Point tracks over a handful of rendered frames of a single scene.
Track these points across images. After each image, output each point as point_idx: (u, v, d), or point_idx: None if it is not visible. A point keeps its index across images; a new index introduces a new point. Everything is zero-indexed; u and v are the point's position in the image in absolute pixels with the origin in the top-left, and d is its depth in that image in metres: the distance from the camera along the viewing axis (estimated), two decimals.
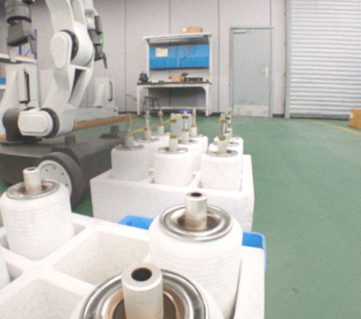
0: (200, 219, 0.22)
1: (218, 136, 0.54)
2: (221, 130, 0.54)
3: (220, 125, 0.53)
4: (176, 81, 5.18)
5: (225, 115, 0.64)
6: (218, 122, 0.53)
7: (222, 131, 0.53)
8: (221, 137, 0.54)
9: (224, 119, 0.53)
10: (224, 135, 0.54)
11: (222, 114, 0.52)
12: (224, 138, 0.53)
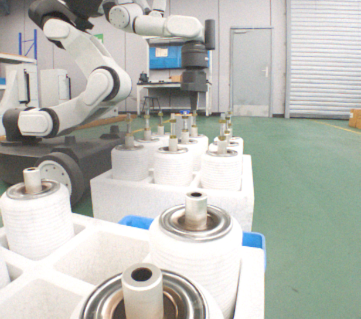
0: (200, 219, 0.22)
1: (218, 136, 0.54)
2: (221, 130, 0.54)
3: (220, 125, 0.53)
4: (176, 81, 5.18)
5: (225, 115, 0.64)
6: (218, 122, 0.53)
7: (222, 131, 0.53)
8: (221, 137, 0.54)
9: (224, 119, 0.53)
10: (224, 135, 0.54)
11: (222, 114, 0.52)
12: (224, 138, 0.53)
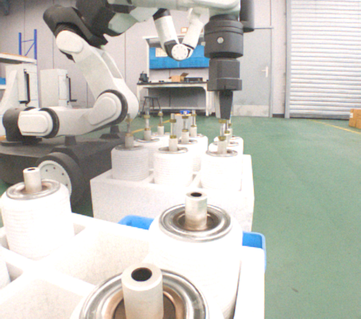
0: (200, 219, 0.22)
1: (218, 136, 0.54)
2: (221, 130, 0.54)
3: (220, 125, 0.53)
4: (176, 81, 5.18)
5: None
6: (218, 122, 0.53)
7: (222, 131, 0.53)
8: (221, 137, 0.54)
9: (224, 119, 0.53)
10: (224, 135, 0.54)
11: None
12: (224, 138, 0.53)
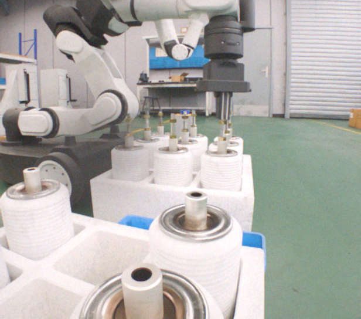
0: (200, 219, 0.22)
1: (223, 138, 0.53)
2: (221, 131, 0.53)
3: (224, 126, 0.53)
4: (176, 81, 5.18)
5: None
6: (226, 123, 0.53)
7: (223, 132, 0.54)
8: (221, 139, 0.53)
9: (220, 120, 0.53)
10: (218, 136, 0.53)
11: (224, 115, 0.53)
12: (222, 138, 0.54)
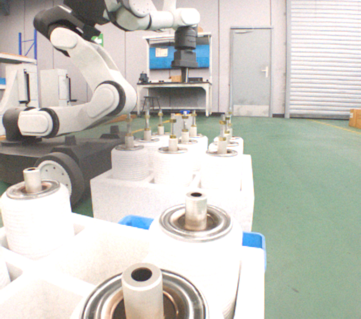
0: (200, 219, 0.22)
1: (223, 138, 0.53)
2: (221, 131, 0.53)
3: (224, 126, 0.53)
4: (176, 81, 5.18)
5: (225, 115, 0.64)
6: (226, 123, 0.53)
7: (223, 132, 0.54)
8: (221, 139, 0.53)
9: (220, 120, 0.53)
10: (218, 136, 0.54)
11: (224, 115, 0.53)
12: (222, 138, 0.54)
